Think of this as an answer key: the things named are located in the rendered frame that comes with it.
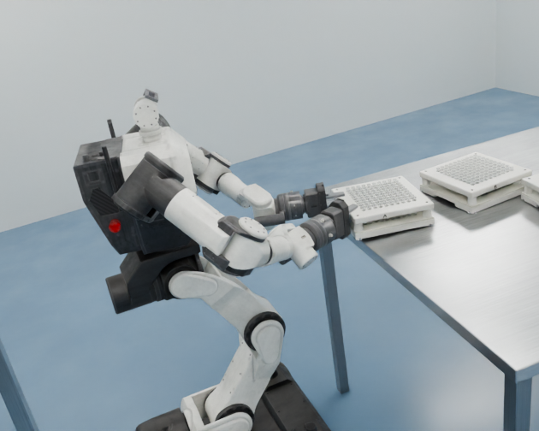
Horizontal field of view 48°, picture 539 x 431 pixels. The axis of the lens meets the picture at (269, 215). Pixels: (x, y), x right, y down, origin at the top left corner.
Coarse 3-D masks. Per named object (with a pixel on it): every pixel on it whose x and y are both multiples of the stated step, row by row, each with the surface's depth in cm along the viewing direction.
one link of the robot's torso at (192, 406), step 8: (200, 392) 212; (208, 392) 213; (184, 400) 209; (192, 400) 209; (200, 400) 213; (184, 408) 208; (192, 408) 204; (200, 408) 214; (192, 416) 201; (200, 416) 215; (232, 416) 199; (240, 416) 200; (248, 416) 202; (192, 424) 199; (200, 424) 198; (208, 424) 197; (216, 424) 198; (224, 424) 198; (232, 424) 199; (240, 424) 200; (248, 424) 202
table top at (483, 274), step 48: (480, 144) 233; (528, 144) 226; (384, 240) 175; (432, 240) 171; (480, 240) 167; (528, 240) 163; (432, 288) 150; (480, 288) 147; (528, 288) 144; (480, 336) 131; (528, 336) 128
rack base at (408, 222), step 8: (400, 216) 181; (408, 216) 181; (416, 216) 180; (432, 216) 179; (352, 224) 180; (368, 224) 179; (376, 224) 179; (384, 224) 178; (392, 224) 177; (400, 224) 177; (408, 224) 178; (416, 224) 178; (424, 224) 179; (432, 224) 179; (352, 232) 178; (360, 232) 176; (368, 232) 176; (376, 232) 177; (384, 232) 177; (392, 232) 178
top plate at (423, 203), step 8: (400, 176) 198; (360, 184) 196; (376, 184) 194; (408, 184) 191; (344, 192) 191; (416, 192) 184; (344, 200) 186; (352, 200) 185; (392, 200) 182; (424, 200) 179; (384, 208) 177; (392, 208) 177; (400, 208) 176; (408, 208) 176; (416, 208) 176; (424, 208) 176; (432, 208) 177; (352, 216) 175; (360, 216) 174; (368, 216) 174; (376, 216) 175; (384, 216) 175; (392, 216) 176
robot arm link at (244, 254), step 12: (240, 240) 140; (252, 240) 140; (264, 240) 144; (276, 240) 151; (228, 252) 142; (240, 252) 141; (252, 252) 141; (264, 252) 143; (276, 252) 148; (288, 252) 155; (228, 264) 142; (240, 264) 142; (252, 264) 143; (264, 264) 146
